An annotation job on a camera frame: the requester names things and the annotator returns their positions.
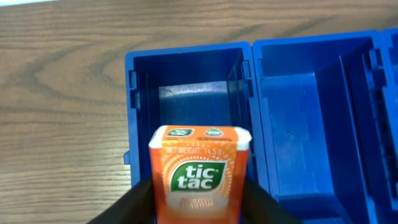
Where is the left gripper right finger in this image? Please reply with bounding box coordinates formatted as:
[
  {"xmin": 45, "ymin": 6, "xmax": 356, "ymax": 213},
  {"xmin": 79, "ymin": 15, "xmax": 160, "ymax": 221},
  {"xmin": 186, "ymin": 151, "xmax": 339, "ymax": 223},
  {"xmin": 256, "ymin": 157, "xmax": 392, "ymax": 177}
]
[{"xmin": 241, "ymin": 179, "xmax": 302, "ymax": 224}]

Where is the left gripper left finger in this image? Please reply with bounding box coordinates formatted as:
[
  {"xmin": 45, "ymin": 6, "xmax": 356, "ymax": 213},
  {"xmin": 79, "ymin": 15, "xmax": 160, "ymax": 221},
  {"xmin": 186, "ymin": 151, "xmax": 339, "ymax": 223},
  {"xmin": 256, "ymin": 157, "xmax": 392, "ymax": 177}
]
[{"xmin": 86, "ymin": 176, "xmax": 157, "ymax": 224}]

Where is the orange candy box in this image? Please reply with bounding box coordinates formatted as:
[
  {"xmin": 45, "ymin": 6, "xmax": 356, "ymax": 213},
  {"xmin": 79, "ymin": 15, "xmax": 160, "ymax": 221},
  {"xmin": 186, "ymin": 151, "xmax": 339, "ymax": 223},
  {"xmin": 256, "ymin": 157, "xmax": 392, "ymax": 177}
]
[{"xmin": 148, "ymin": 124, "xmax": 252, "ymax": 224}]

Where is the blue tray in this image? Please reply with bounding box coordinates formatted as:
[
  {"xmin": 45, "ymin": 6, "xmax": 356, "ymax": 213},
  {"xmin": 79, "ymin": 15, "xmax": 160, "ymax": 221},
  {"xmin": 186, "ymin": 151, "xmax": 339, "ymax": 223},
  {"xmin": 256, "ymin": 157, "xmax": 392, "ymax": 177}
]
[{"xmin": 123, "ymin": 27, "xmax": 398, "ymax": 224}]

